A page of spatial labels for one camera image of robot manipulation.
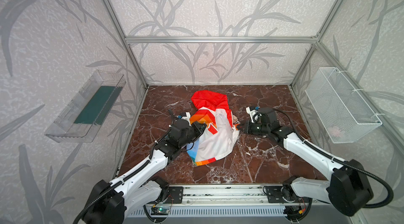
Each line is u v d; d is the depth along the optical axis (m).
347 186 0.40
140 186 0.48
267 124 0.64
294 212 0.76
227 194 0.75
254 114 0.74
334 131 0.72
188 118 0.74
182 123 0.64
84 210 0.37
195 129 0.69
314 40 0.94
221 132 0.94
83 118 0.64
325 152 0.47
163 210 0.71
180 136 0.60
